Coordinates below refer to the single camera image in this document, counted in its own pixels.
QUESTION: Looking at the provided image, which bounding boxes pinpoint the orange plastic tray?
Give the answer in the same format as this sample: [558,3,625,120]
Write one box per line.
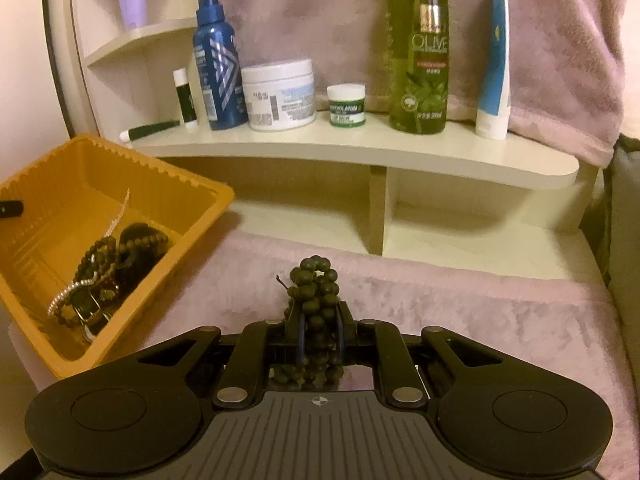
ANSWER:
[1,136,234,379]

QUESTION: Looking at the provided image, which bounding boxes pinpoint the silver chain bracelet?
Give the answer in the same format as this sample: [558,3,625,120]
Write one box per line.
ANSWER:
[46,187,132,317]

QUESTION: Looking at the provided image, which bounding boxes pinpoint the dark green beaded bracelet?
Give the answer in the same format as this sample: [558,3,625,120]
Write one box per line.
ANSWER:
[269,253,352,391]

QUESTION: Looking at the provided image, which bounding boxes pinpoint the dark beaded bracelet pile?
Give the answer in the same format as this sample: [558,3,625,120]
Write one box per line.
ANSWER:
[52,222,174,331]

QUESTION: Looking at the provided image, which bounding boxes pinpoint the dark green small tube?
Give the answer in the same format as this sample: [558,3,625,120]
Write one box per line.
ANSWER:
[118,120,180,143]

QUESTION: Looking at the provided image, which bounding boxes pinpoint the white corner shelf unit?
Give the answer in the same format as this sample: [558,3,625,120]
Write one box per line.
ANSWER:
[70,0,599,282]

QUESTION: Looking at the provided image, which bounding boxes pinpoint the white green lip balm stick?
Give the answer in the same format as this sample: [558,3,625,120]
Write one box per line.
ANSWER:
[172,68,198,129]

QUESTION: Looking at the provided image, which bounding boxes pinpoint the blue white lotion tube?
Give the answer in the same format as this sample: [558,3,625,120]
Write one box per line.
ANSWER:
[475,0,511,141]

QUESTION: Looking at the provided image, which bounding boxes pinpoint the blue spray bottle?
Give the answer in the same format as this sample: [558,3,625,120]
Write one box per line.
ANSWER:
[193,0,248,130]

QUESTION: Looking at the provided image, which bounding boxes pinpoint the white cream jar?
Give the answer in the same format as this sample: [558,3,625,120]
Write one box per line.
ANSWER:
[241,58,316,131]

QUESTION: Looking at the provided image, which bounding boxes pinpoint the small green-label jar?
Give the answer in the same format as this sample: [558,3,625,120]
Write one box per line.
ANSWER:
[326,84,367,128]

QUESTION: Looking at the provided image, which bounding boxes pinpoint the green olive oil bottle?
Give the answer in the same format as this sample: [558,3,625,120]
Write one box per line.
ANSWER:
[387,0,449,134]

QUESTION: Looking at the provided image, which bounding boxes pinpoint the white mirror frame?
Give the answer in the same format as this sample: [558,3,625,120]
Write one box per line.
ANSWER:
[42,0,99,138]

